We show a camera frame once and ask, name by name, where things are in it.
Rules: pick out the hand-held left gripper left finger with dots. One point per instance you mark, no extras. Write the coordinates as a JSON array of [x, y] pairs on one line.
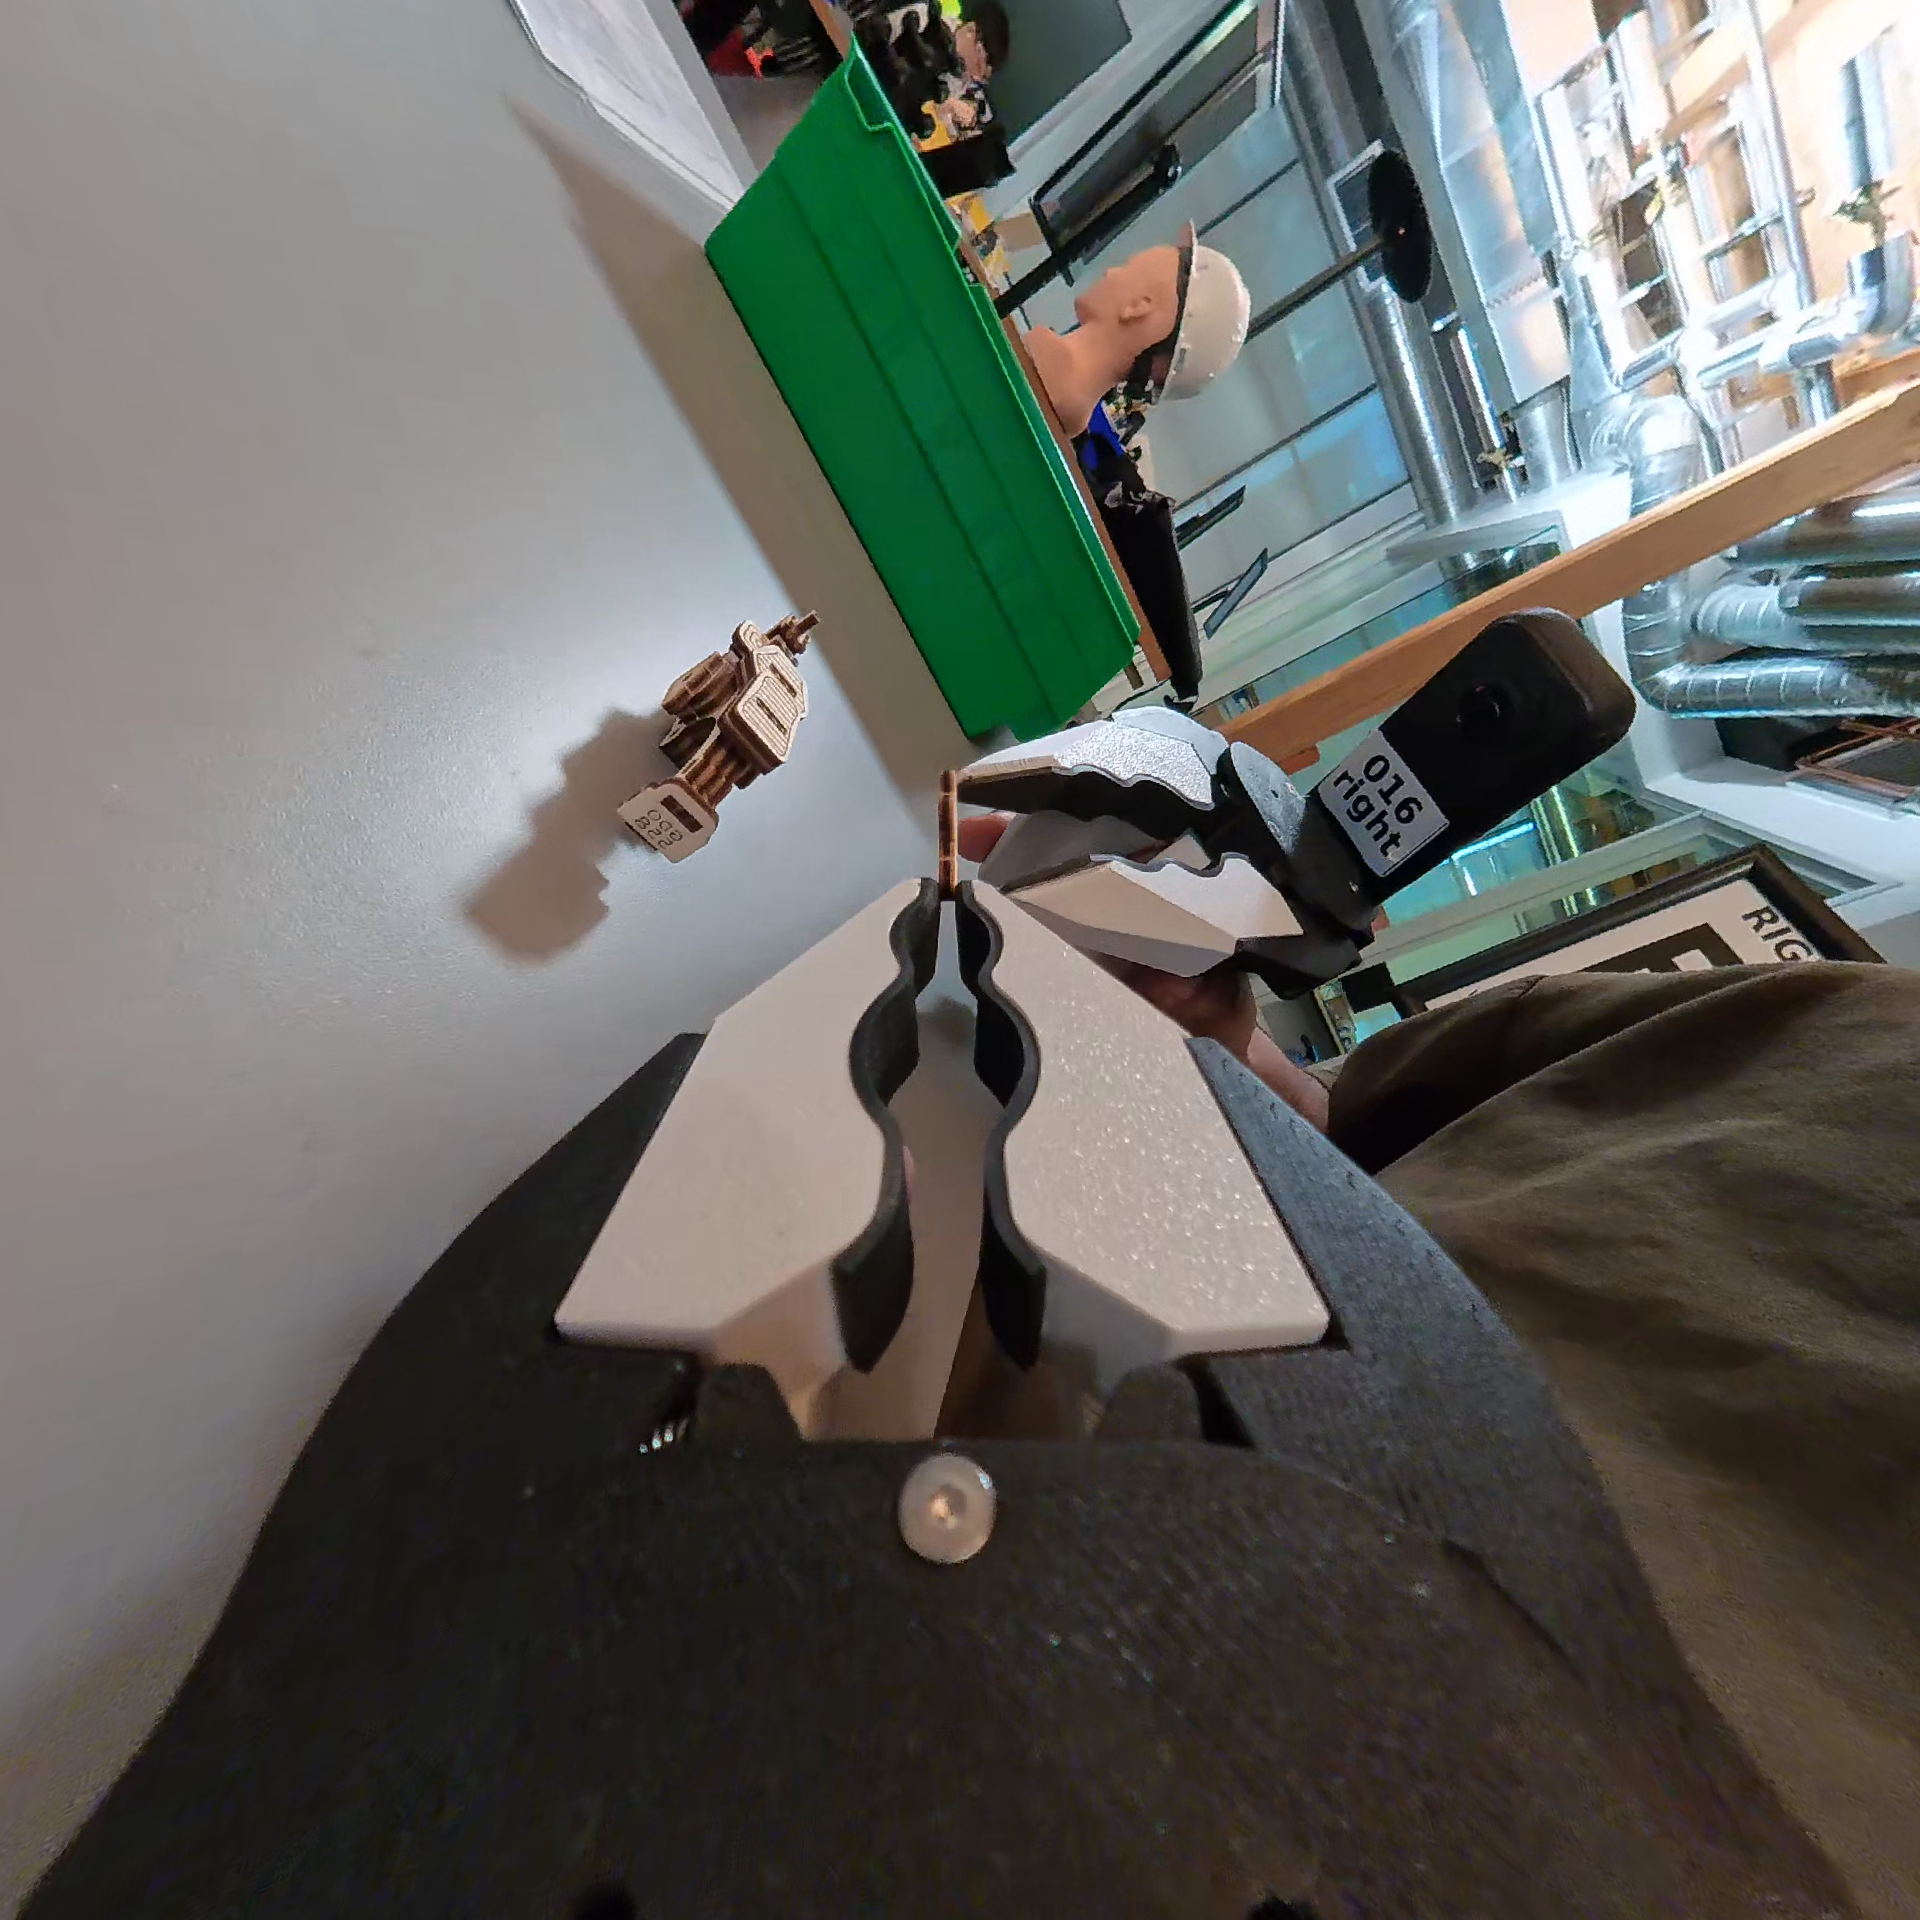
[[734, 1185]]

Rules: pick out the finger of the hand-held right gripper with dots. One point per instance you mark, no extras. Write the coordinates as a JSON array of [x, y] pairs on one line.
[[1141, 751], [1171, 915]]

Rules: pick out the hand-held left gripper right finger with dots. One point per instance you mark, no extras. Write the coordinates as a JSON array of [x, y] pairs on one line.
[[1154, 1185]]

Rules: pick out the small wooden puzzle piece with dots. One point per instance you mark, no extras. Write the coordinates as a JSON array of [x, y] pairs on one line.
[[949, 840]]

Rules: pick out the person's right hand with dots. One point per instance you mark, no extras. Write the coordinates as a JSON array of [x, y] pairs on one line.
[[1243, 1037]]

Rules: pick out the black jacket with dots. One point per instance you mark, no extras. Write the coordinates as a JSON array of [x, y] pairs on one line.
[[1154, 585]]

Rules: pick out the wooden beam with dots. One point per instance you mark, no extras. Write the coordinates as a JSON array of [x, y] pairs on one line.
[[1651, 557]]

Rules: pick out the black framed sign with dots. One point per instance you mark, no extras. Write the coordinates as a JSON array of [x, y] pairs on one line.
[[1723, 930]]

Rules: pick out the green plastic bin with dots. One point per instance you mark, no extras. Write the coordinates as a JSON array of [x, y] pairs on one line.
[[931, 450]]

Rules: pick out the wooden robot model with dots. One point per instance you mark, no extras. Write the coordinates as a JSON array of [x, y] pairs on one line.
[[742, 720]]

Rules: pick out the mannequin head with white helmet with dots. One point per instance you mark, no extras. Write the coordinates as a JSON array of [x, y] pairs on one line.
[[1201, 322]]

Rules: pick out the person's olive brown clothing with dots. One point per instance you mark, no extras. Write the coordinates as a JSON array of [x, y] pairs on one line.
[[1651, 1201]]

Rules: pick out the black disc on stand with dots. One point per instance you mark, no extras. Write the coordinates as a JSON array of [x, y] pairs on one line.
[[1402, 225]]

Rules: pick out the black monitor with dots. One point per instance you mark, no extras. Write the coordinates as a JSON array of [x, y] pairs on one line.
[[1065, 59]]

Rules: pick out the white paper sheet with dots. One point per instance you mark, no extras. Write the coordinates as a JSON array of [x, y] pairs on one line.
[[629, 75]]

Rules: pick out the silver ventilation duct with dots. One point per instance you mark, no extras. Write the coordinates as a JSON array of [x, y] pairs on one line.
[[1424, 376]]

